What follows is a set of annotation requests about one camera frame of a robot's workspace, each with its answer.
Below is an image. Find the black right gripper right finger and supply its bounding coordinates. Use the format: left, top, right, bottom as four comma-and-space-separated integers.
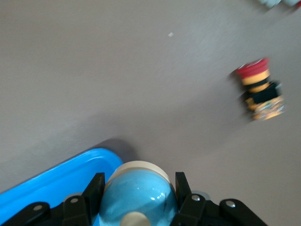
169, 172, 269, 226

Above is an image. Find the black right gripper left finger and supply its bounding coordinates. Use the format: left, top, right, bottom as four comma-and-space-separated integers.
0, 173, 106, 226

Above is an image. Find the blue bell with beige knob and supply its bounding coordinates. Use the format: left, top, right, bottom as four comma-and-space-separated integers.
98, 161, 179, 226

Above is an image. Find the blue plastic tray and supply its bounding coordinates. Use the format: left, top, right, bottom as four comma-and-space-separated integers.
0, 147, 124, 226

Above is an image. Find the red yellow emergency stop button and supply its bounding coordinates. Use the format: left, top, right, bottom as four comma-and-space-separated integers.
231, 57, 287, 121

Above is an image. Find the white circuit breaker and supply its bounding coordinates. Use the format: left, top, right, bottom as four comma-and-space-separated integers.
256, 0, 301, 11

